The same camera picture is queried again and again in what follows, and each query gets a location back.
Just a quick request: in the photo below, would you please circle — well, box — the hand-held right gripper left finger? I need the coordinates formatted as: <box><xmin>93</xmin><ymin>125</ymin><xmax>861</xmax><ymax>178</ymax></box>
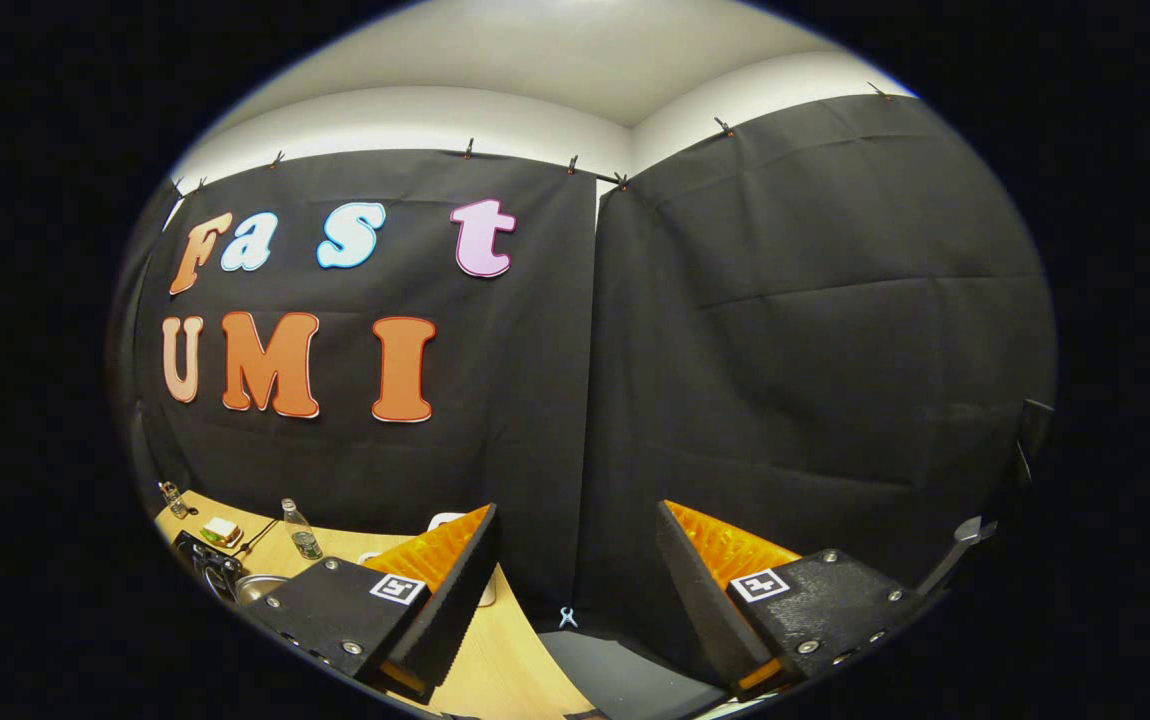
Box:
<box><xmin>243</xmin><ymin>503</ymin><xmax>502</xmax><ymax>702</ymax></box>

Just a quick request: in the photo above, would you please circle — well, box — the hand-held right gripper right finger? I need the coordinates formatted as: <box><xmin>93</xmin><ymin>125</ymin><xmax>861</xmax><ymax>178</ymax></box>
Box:
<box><xmin>655</xmin><ymin>498</ymin><xmax>928</xmax><ymax>696</ymax></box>

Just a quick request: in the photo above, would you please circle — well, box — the steel pot with black handle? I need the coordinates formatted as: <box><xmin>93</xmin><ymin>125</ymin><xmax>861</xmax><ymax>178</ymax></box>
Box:
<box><xmin>233</xmin><ymin>573</ymin><xmax>288</xmax><ymax>608</ymax></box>

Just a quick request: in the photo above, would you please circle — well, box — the black induction cooktop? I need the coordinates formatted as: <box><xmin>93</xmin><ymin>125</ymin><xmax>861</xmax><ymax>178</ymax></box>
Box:
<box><xmin>173</xmin><ymin>530</ymin><xmax>244</xmax><ymax>601</ymax></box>

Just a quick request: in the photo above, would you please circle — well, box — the white tapered appliance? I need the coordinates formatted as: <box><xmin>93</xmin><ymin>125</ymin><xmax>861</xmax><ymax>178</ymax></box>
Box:
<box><xmin>427</xmin><ymin>511</ymin><xmax>498</xmax><ymax>609</ymax></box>

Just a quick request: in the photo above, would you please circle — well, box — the clear plastic water bottle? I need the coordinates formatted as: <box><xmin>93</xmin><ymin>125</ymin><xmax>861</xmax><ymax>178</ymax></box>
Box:
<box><xmin>281</xmin><ymin>498</ymin><xmax>324</xmax><ymax>561</ymax></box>

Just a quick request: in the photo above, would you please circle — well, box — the row of black cloth clips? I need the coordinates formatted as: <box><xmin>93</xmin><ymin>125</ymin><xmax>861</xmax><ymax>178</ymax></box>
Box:
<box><xmin>170</xmin><ymin>82</ymin><xmax>891</xmax><ymax>193</ymax></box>

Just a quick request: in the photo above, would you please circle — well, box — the black power cable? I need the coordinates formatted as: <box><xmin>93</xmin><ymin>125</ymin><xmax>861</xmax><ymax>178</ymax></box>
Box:
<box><xmin>234</xmin><ymin>517</ymin><xmax>282</xmax><ymax>557</ymax></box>

